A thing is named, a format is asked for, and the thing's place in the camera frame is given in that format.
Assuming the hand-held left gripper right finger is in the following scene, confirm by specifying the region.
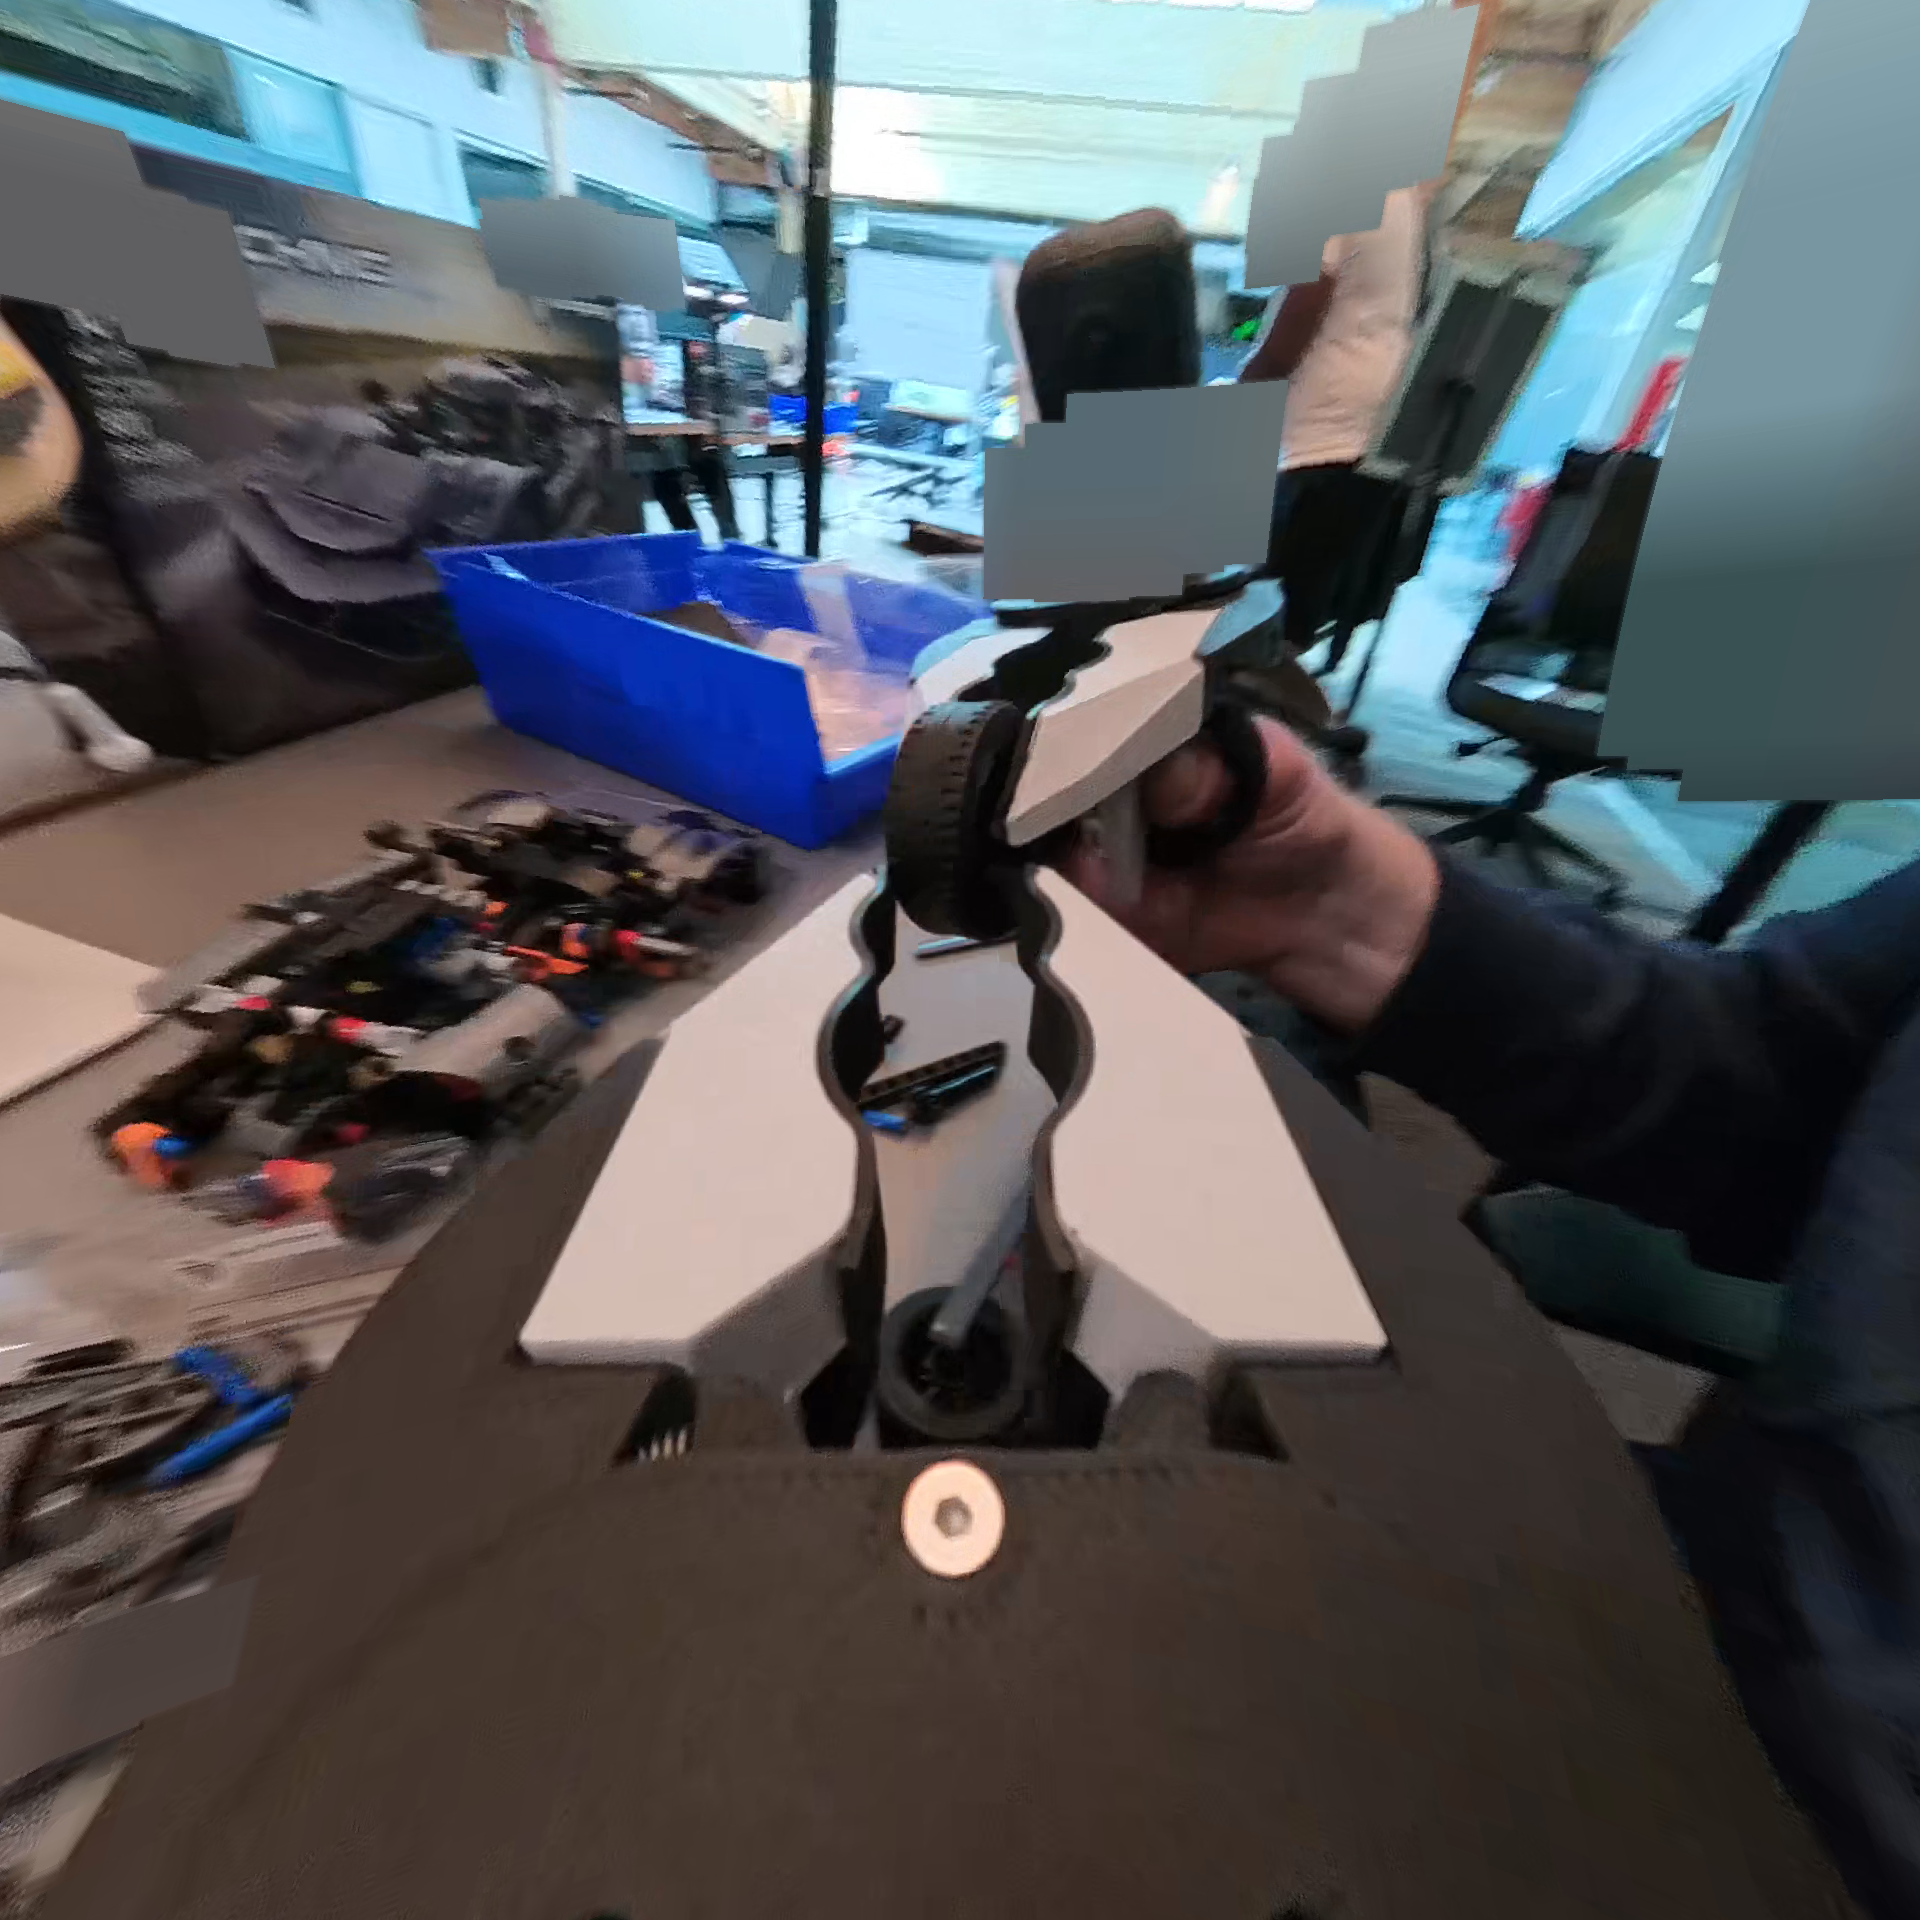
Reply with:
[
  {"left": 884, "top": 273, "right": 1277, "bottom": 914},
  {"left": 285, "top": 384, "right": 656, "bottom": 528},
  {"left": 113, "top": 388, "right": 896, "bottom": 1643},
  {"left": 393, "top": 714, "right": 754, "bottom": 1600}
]
[{"left": 1026, "top": 871, "right": 1392, "bottom": 1451}]

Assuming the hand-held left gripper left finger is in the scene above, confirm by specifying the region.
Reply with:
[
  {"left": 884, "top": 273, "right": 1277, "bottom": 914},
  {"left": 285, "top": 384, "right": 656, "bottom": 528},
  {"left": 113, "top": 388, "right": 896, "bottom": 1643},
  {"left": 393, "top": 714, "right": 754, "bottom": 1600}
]
[{"left": 519, "top": 874, "right": 901, "bottom": 1451}]

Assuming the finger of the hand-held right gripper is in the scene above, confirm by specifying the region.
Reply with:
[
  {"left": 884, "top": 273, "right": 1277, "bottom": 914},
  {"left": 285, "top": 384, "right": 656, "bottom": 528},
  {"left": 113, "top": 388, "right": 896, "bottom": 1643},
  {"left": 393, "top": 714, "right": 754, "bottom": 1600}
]
[
  {"left": 912, "top": 622, "right": 1111, "bottom": 714},
  {"left": 1002, "top": 604, "right": 1230, "bottom": 851}
]

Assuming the small black toy tyre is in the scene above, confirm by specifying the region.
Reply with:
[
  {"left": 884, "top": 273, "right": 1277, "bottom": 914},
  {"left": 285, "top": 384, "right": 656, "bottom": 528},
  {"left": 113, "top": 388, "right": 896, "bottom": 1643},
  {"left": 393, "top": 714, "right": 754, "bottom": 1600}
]
[{"left": 880, "top": 694, "right": 1055, "bottom": 943}]

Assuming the large toy brick car model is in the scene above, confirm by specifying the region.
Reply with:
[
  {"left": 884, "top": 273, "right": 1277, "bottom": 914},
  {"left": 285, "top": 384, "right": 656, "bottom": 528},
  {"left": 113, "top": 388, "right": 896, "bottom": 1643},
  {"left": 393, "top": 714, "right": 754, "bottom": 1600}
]
[{"left": 95, "top": 795, "right": 773, "bottom": 1239}]

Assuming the person's right forearm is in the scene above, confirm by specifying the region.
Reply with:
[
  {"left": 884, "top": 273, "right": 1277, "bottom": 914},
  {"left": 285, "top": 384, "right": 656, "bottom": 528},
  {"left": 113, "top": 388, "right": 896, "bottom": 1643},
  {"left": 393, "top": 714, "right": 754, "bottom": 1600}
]
[{"left": 1355, "top": 840, "right": 1920, "bottom": 1278}]

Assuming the dark toy set box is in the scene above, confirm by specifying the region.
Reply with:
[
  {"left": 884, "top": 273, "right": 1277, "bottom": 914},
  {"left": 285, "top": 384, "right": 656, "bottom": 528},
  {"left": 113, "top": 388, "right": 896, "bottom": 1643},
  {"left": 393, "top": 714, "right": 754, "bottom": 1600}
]
[{"left": 0, "top": 197, "right": 707, "bottom": 761}]

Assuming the person's right hand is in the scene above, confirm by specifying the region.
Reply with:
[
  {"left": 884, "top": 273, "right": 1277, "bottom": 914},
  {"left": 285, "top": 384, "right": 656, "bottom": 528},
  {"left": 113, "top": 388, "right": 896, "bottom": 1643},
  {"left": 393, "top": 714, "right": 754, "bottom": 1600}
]
[{"left": 1065, "top": 717, "right": 1444, "bottom": 1037}]

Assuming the long black brick beam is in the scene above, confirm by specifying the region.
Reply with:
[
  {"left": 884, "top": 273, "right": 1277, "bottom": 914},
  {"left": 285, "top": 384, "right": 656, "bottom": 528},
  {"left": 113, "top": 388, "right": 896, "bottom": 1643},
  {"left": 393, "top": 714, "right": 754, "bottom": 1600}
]
[{"left": 853, "top": 1039, "right": 1010, "bottom": 1114}]

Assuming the black metal pole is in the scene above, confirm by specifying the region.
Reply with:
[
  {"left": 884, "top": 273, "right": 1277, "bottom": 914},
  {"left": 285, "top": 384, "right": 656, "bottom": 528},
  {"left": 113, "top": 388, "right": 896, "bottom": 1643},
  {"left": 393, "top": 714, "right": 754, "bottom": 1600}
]
[{"left": 802, "top": 0, "right": 844, "bottom": 563}]

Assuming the large black toy wheel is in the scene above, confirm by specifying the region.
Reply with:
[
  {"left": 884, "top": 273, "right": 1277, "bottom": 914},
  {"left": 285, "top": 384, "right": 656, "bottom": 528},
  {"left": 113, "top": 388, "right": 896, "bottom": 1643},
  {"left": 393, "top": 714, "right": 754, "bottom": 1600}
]
[{"left": 873, "top": 1281, "right": 1040, "bottom": 1451}]

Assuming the blue plastic bin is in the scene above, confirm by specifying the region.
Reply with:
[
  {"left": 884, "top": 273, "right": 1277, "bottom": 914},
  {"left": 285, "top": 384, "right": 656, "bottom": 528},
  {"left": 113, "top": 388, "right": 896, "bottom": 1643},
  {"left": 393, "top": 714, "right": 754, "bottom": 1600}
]
[{"left": 426, "top": 537, "right": 991, "bottom": 851}]

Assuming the black office chair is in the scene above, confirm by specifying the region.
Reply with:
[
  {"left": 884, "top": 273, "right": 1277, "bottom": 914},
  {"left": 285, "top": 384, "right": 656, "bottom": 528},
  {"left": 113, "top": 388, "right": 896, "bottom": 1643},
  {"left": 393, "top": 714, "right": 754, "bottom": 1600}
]
[{"left": 1389, "top": 443, "right": 1671, "bottom": 910}]

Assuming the clear bag of brick pieces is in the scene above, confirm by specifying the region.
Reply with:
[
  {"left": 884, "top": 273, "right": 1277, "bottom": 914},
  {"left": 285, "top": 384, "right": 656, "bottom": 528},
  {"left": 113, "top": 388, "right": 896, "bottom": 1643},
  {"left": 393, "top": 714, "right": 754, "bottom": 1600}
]
[{"left": 0, "top": 1230, "right": 316, "bottom": 1651}]

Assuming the white book stand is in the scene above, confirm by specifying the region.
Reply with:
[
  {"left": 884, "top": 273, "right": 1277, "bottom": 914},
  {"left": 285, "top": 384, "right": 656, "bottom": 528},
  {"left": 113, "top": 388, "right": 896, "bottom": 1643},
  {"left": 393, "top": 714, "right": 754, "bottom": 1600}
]
[{"left": 0, "top": 307, "right": 164, "bottom": 1112}]

